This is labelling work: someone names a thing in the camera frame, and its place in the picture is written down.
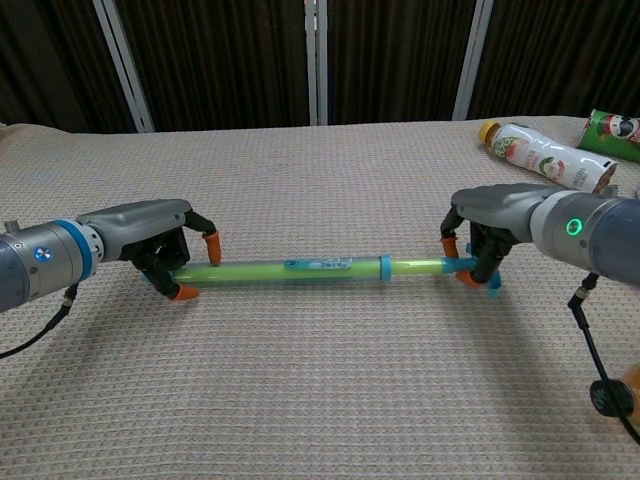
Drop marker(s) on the white bottle with yellow cap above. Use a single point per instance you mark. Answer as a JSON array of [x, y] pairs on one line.
[[542, 157]]

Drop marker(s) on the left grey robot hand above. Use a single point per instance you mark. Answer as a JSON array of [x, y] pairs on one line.
[[140, 225]]

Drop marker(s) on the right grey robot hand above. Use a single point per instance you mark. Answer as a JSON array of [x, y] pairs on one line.
[[500, 210]]

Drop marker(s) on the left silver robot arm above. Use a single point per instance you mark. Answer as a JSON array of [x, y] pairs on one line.
[[45, 260]]

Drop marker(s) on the green chips can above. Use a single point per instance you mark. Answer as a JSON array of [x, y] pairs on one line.
[[612, 132]]

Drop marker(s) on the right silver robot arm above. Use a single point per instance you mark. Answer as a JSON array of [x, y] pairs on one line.
[[595, 235]]

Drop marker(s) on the green transparent plastic tube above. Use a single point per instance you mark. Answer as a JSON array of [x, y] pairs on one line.
[[320, 270]]

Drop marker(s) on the dark brown screen panel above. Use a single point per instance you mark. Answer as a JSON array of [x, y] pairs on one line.
[[565, 50], [50, 60], [395, 55], [220, 60]]

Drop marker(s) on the beige woven tablecloth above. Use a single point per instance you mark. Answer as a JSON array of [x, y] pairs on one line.
[[300, 390]]

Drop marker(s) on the orange drink bottle black cap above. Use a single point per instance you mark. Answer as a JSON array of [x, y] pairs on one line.
[[597, 398]]

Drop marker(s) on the white screen frame post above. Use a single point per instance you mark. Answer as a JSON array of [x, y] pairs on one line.
[[316, 60], [472, 60], [122, 65]]

